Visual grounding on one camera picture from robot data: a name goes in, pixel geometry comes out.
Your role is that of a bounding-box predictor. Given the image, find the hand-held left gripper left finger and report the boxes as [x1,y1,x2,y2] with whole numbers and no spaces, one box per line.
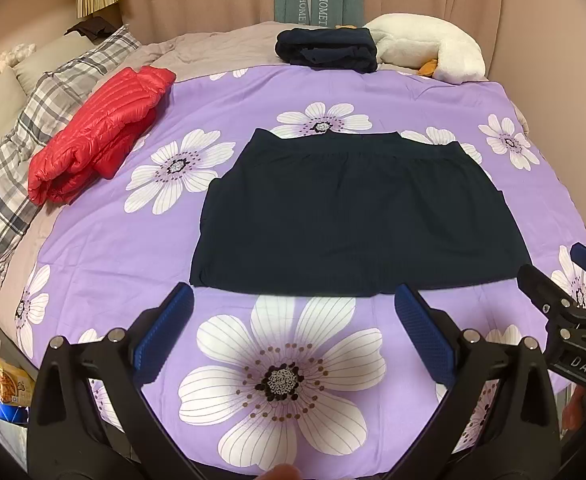
[25,282,196,480]

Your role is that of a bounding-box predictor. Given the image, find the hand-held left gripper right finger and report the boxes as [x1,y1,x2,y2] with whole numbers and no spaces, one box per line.
[394,284,561,480]

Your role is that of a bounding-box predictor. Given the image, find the navy blue pants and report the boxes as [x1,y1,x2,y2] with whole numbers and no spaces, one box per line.
[189,127,526,299]

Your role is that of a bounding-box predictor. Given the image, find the folded navy clothes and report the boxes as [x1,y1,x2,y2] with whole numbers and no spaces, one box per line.
[274,27,379,75]

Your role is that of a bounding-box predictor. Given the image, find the person's right hand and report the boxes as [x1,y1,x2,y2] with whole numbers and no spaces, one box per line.
[560,384,586,434]

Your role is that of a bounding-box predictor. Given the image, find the person's left hand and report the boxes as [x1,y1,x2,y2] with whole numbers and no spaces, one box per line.
[260,463,305,480]

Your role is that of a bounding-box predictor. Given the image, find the yellow snack packet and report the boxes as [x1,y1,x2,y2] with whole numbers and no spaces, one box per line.
[0,352,36,406]

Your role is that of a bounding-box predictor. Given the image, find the blue box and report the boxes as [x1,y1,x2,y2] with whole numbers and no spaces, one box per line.
[0,382,28,427]

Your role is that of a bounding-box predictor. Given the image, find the red down jacket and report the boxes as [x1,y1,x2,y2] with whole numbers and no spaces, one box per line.
[27,66,177,206]

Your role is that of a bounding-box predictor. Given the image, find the white plush goose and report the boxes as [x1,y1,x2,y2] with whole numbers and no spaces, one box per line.
[363,12,488,84]

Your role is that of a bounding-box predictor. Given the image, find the grey plaid pillow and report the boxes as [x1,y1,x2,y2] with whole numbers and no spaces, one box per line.
[0,24,144,286]

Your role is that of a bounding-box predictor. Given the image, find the purple floral blanket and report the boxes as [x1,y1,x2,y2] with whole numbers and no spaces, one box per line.
[13,62,586,476]

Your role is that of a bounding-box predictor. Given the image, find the dark brown cloth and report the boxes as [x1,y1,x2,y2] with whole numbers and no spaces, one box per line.
[65,17,118,41]

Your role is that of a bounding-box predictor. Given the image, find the white fluffy toy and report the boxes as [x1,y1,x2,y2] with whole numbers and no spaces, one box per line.
[0,42,38,69]

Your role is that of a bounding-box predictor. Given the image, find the beige headboard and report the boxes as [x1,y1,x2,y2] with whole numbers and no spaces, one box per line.
[0,0,124,72]

